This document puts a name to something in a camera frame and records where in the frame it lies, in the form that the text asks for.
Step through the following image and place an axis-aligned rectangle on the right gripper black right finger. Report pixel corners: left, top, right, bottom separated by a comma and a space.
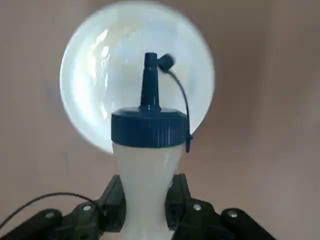
165, 173, 277, 240

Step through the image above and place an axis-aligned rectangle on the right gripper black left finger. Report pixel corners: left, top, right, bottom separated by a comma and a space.
0, 174, 128, 240

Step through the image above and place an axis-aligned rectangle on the transparent sauce bottle blue cap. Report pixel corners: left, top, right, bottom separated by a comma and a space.
111, 51, 195, 240

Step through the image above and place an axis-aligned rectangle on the white round plate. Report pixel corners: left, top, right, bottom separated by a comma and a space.
59, 6, 216, 154

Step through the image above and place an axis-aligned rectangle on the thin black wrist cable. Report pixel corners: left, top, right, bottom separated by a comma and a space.
0, 191, 108, 227

